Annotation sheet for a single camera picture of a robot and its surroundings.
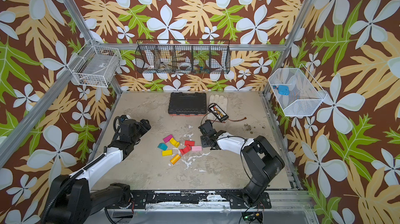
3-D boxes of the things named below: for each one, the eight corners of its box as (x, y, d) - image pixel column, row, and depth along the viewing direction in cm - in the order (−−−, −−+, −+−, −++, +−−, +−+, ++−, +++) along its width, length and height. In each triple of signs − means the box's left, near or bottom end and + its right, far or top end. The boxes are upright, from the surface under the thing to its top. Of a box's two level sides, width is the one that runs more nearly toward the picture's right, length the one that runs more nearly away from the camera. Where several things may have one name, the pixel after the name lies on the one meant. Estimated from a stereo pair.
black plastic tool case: (168, 116, 107) (167, 112, 103) (171, 96, 119) (170, 91, 115) (206, 116, 108) (207, 112, 103) (206, 96, 120) (206, 92, 115)
